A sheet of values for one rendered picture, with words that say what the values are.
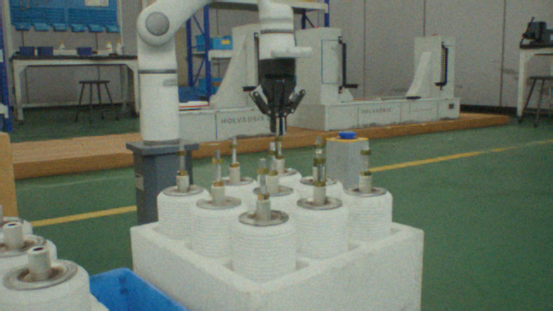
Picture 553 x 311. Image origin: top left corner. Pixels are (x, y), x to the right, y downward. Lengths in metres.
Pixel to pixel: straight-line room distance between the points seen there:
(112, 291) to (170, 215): 0.18
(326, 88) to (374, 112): 0.46
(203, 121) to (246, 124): 0.29
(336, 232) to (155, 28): 0.65
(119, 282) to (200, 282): 0.22
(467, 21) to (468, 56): 0.45
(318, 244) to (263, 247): 0.12
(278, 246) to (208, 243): 0.14
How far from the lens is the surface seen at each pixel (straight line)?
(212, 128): 2.87
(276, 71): 0.97
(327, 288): 0.73
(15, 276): 0.58
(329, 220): 0.74
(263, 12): 0.99
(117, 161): 2.63
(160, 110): 1.17
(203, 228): 0.77
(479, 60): 6.42
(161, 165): 1.16
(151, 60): 1.18
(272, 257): 0.68
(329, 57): 3.41
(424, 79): 4.29
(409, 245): 0.87
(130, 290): 0.92
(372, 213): 0.83
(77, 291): 0.55
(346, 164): 1.07
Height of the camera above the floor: 0.46
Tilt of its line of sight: 9 degrees down
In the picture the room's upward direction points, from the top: 1 degrees counter-clockwise
